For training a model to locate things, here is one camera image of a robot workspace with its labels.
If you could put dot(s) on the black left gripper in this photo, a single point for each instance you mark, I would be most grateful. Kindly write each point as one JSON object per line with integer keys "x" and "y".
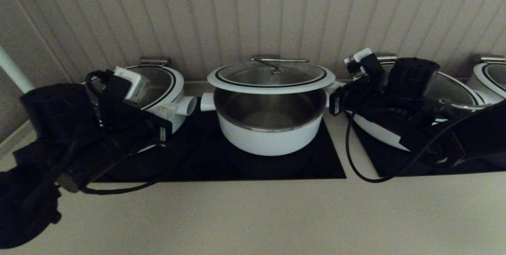
{"x": 134, "y": 128}

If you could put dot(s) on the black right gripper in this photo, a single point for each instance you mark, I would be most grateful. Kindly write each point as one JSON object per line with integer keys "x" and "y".
{"x": 359, "y": 97}

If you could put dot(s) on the glass lid with white rim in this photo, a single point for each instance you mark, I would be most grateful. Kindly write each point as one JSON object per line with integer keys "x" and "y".
{"x": 245, "y": 83}

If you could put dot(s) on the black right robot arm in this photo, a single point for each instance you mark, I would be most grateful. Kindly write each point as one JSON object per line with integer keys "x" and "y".
{"x": 415, "y": 81}

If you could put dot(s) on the far right white pot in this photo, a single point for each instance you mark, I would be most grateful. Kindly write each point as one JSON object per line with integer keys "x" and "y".
{"x": 496, "y": 77}

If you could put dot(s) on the black glass cooktop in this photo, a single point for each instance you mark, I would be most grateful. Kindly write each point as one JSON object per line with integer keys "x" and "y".
{"x": 205, "y": 164}
{"x": 379, "y": 160}

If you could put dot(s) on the white slanted pole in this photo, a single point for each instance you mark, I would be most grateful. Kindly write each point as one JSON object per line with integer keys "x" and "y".
{"x": 14, "y": 73}

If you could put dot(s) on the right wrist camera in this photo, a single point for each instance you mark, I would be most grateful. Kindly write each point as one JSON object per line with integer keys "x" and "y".
{"x": 357, "y": 57}

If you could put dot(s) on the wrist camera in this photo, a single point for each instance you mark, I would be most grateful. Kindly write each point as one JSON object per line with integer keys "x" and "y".
{"x": 134, "y": 83}
{"x": 357, "y": 57}

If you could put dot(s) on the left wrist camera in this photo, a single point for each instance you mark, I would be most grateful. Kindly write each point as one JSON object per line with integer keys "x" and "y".
{"x": 134, "y": 83}

